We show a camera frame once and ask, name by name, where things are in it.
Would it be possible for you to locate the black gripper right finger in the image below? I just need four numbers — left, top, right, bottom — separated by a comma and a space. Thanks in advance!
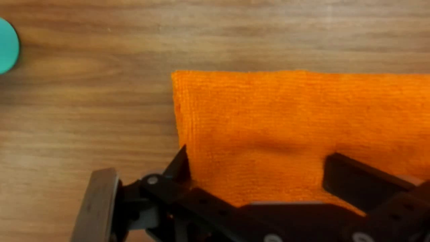
321, 151, 430, 242

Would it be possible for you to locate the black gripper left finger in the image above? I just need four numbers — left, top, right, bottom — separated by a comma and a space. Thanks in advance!
69, 143, 240, 242

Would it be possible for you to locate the orange towel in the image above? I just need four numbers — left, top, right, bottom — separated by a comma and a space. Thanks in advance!
170, 69, 430, 216

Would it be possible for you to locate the teal plastic cup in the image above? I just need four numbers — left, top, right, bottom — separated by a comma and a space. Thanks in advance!
0, 17, 21, 76

